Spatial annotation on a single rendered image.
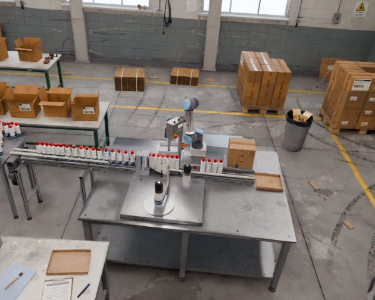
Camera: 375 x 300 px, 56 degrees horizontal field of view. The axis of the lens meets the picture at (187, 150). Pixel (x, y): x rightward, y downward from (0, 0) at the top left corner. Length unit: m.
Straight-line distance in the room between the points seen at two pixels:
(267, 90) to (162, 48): 3.16
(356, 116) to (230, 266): 4.21
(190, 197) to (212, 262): 0.77
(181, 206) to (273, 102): 4.24
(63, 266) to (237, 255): 1.86
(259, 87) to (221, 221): 4.06
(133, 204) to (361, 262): 2.81
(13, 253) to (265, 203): 2.46
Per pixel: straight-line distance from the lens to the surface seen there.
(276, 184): 4.19
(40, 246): 3.54
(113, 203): 3.75
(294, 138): 6.24
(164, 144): 4.57
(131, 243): 4.18
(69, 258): 3.37
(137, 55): 9.32
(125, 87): 7.91
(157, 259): 4.02
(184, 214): 3.55
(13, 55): 7.93
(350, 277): 4.69
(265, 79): 7.13
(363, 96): 7.05
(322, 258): 4.74
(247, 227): 3.60
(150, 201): 3.66
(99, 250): 3.38
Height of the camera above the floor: 3.37
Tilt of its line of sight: 34 degrees down
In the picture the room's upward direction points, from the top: 4 degrees clockwise
